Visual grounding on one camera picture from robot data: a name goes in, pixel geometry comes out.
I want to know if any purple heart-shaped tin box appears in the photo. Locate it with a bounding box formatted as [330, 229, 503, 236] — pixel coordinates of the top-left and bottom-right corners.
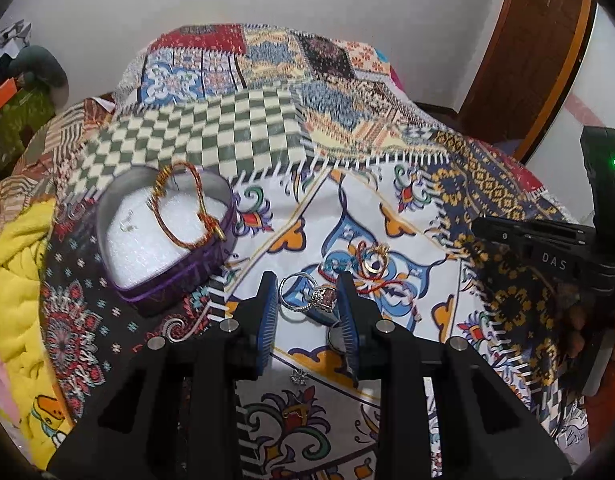
[94, 166, 239, 307]

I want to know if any red and gold braided bracelet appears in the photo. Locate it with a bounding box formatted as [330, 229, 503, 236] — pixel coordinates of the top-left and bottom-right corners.
[146, 161, 227, 250]

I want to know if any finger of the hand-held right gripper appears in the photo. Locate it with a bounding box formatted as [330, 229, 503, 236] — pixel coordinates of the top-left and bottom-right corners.
[469, 215, 607, 282]

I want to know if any yellow knitted cloth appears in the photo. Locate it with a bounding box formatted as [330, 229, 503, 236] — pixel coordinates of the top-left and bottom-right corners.
[0, 194, 76, 472]

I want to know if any green patterned bag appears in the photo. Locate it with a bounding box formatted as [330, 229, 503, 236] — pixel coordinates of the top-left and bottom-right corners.
[0, 89, 57, 177]

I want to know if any silver ring with pink stone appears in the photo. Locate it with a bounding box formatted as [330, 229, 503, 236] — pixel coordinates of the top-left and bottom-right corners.
[307, 283, 341, 322]

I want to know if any brown wooden door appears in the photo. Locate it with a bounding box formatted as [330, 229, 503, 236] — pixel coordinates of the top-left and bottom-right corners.
[456, 0, 599, 163]

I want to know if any person's right hand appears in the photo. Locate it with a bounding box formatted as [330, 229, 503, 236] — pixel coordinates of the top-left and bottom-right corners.
[560, 280, 599, 361]

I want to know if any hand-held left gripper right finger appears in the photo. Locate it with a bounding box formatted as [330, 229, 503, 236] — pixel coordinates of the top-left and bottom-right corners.
[335, 271, 574, 480]

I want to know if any white crumpled cloth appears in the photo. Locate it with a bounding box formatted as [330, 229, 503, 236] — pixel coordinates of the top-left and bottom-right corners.
[0, 19, 34, 57]

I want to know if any silver band ring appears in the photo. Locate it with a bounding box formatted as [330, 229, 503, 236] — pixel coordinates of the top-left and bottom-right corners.
[279, 272, 319, 313]

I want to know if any red thread bracelet gold charm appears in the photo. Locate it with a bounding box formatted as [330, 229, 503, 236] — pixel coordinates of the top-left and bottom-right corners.
[319, 241, 422, 322]

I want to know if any silver ring on cloth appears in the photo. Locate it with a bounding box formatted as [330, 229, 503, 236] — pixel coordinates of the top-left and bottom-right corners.
[326, 324, 349, 357]

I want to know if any colourful patchwork blanket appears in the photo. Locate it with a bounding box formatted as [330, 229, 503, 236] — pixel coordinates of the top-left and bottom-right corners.
[38, 22, 594, 480]

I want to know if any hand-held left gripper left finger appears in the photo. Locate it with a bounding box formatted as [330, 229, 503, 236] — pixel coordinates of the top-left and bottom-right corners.
[42, 271, 281, 480]

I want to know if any grey-green round cushion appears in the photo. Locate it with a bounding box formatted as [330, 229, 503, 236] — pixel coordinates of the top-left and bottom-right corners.
[8, 45, 71, 107]

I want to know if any orange box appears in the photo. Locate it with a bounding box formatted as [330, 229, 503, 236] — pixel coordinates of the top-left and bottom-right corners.
[0, 77, 19, 122]

